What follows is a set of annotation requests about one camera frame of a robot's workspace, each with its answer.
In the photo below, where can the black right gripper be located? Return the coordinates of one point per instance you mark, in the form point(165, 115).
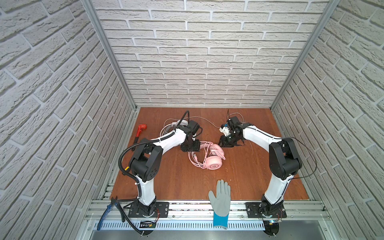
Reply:
point(224, 143)

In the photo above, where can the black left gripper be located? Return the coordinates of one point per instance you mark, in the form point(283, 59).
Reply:
point(197, 147)

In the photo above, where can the pink headphones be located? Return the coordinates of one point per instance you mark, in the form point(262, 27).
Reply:
point(214, 156)

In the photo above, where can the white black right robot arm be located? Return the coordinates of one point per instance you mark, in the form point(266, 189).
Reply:
point(284, 159)

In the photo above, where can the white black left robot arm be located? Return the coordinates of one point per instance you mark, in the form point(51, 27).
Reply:
point(146, 160)

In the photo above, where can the red black pipe wrench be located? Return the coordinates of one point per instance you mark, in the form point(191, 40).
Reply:
point(140, 129)

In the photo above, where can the grey blue work glove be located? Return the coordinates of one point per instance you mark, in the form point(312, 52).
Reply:
point(221, 203)

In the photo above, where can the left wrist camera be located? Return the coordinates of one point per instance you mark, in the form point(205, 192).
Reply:
point(193, 127)

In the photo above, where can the aluminium floor rail left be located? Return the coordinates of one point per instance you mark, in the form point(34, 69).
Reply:
point(127, 132)

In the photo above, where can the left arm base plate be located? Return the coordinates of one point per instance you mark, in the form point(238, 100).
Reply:
point(139, 210)

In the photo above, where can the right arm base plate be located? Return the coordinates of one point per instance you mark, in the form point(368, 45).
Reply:
point(258, 210)

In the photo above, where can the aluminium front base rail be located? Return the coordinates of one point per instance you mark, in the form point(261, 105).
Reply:
point(188, 215)

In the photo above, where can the aluminium corner post right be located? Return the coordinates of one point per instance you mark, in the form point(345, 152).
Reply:
point(326, 15)

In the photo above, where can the aluminium corner post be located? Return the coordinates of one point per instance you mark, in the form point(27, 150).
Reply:
point(96, 22)
point(326, 15)

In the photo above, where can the aluminium corner post left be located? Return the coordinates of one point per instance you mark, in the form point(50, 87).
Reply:
point(96, 22)

